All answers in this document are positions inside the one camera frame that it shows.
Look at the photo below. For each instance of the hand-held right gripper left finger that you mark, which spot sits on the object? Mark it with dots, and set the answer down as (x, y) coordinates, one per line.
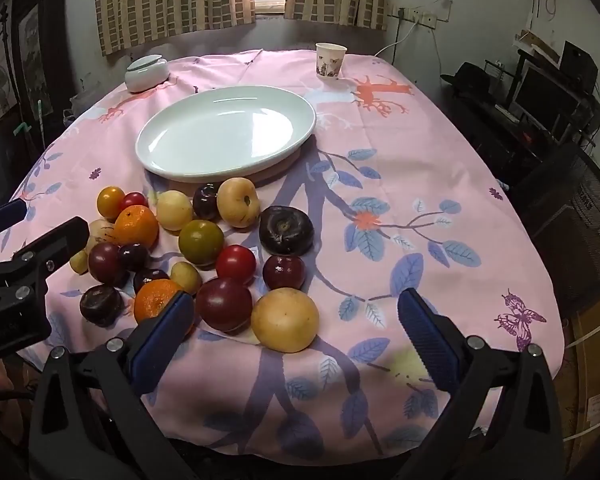
(162, 340)

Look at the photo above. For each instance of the pink floral tablecloth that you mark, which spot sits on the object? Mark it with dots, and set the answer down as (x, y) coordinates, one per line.
(405, 185)

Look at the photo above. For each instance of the round wooden trivet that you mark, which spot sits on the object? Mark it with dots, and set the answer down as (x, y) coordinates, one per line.
(280, 167)

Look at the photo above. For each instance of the tan potato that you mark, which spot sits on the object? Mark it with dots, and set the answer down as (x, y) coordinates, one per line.
(97, 231)

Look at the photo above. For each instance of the yellow orange tomato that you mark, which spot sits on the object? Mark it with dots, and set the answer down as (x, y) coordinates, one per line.
(110, 202)

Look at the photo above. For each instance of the pale yellow round fruit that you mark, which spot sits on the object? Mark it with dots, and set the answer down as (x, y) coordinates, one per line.
(174, 210)

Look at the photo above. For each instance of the black mesh office chair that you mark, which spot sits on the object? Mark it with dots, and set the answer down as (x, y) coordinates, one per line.
(570, 220)

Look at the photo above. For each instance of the red tomato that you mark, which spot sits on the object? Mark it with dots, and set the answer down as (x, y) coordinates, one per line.
(236, 265)
(132, 200)

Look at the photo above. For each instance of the dark purple plum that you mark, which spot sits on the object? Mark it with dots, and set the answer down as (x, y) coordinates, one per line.
(150, 276)
(205, 202)
(132, 256)

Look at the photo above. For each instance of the black speaker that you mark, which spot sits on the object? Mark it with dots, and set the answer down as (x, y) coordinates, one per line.
(577, 65)

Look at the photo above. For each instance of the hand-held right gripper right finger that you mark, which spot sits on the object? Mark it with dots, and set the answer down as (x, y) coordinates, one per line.
(427, 340)

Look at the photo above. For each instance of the large dark purple fruit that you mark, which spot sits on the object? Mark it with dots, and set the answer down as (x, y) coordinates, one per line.
(285, 232)

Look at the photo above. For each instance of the small yellow fruit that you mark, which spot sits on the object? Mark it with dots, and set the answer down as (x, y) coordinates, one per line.
(78, 262)
(186, 277)

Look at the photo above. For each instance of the large dark red plum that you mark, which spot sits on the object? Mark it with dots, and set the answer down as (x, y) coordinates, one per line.
(224, 305)

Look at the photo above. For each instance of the wall poster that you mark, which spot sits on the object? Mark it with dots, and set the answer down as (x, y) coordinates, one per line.
(32, 55)

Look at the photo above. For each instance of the white wall socket strip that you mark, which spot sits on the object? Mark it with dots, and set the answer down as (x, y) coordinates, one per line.
(420, 16)

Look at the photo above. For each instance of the green yellow tomato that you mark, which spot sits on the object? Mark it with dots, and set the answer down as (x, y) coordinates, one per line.
(201, 242)

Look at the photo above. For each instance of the blackish purple round fruit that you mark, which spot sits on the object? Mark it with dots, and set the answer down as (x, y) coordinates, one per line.
(100, 305)

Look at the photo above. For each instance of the brown cardboard box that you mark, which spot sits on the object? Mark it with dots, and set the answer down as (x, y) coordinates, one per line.
(590, 385)

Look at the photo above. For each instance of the black hat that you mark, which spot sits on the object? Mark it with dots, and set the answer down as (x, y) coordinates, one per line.
(467, 80)

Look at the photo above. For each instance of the white lidded ceramic jar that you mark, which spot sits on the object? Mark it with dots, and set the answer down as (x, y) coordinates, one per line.
(145, 77)

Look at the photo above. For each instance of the white oval plate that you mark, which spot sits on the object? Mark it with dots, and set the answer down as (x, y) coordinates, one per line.
(225, 125)

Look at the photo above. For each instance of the printed paper cup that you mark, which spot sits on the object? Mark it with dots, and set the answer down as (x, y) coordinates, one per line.
(330, 62)

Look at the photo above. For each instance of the large golden yellow fruit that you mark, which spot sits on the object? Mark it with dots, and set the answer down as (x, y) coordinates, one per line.
(285, 321)

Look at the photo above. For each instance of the computer monitor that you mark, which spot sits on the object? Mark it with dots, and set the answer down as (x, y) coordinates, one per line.
(545, 95)

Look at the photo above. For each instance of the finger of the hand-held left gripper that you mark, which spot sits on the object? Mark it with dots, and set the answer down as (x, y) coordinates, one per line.
(55, 242)
(0, 217)

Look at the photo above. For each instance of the orange tangerine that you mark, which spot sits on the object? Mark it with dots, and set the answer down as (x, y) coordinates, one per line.
(136, 227)
(150, 300)

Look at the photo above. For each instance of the cardboard piece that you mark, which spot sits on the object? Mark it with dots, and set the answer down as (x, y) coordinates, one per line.
(535, 42)

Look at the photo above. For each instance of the black computer desk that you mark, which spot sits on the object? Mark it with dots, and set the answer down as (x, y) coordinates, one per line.
(495, 135)

